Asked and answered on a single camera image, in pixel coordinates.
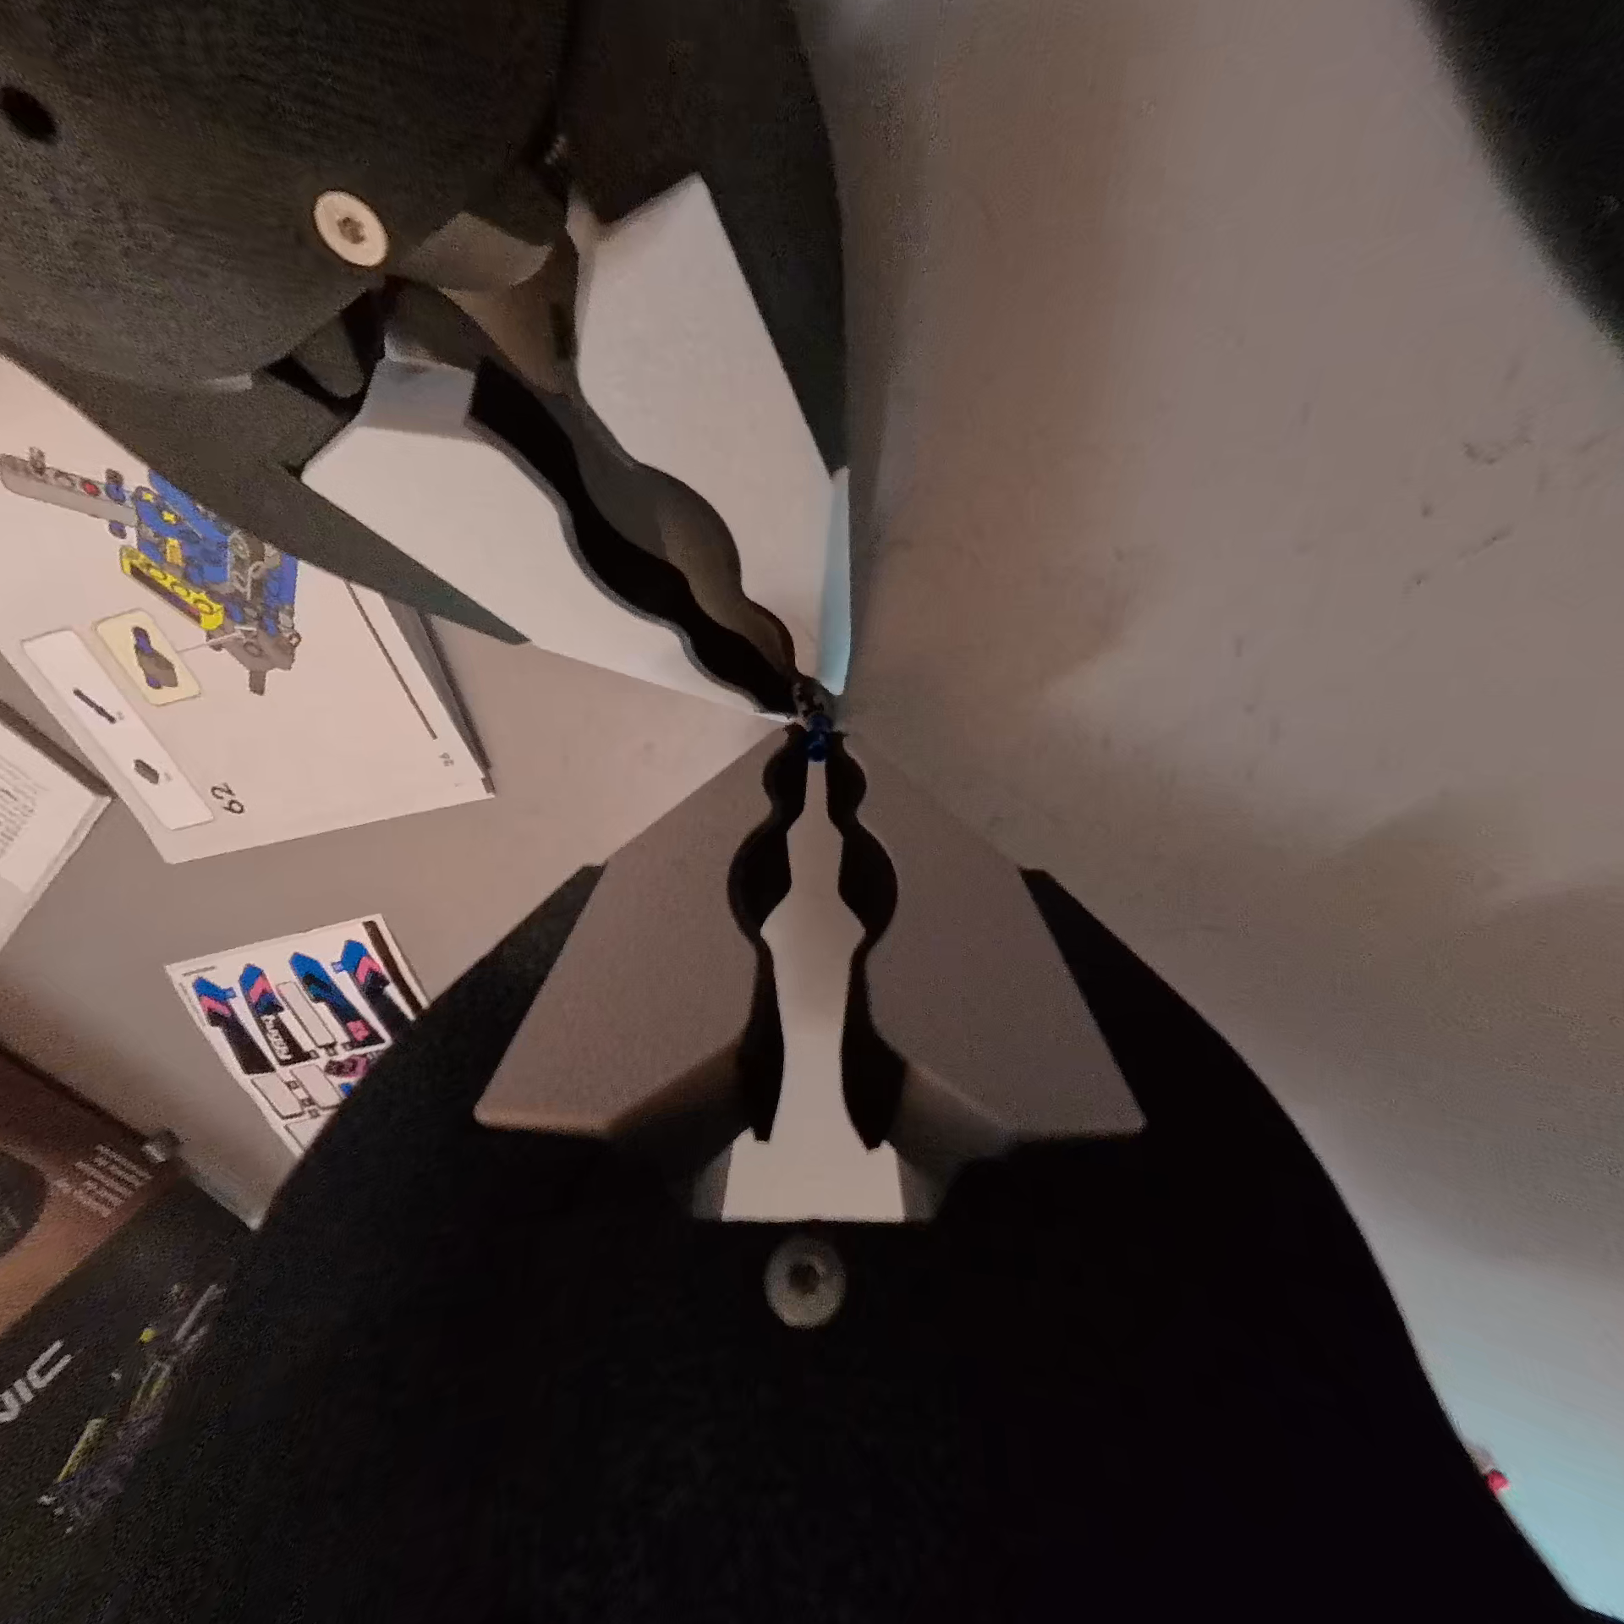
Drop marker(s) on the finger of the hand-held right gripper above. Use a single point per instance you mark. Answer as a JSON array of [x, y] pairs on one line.
[[710, 369], [509, 547]]

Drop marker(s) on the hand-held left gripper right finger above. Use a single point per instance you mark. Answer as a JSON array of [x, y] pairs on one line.
[[1001, 1017]]

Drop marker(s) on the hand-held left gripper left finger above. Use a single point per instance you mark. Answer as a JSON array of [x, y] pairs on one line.
[[608, 1017]]

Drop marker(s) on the small blue lego pin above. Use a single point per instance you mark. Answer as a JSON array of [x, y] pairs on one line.
[[819, 740]]

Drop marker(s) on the open lego instruction booklet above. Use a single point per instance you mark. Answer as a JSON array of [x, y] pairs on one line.
[[317, 710]]

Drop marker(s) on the lego sticker sheet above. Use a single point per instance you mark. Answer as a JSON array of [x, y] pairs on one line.
[[291, 1030]]

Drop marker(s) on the dark lego box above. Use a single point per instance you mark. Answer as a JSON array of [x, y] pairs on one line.
[[88, 1333]]

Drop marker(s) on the small pink lego piece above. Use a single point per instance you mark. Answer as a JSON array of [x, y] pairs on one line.
[[1497, 1478]]

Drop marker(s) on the white printed leaflet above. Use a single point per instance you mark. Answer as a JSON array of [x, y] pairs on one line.
[[38, 813]]

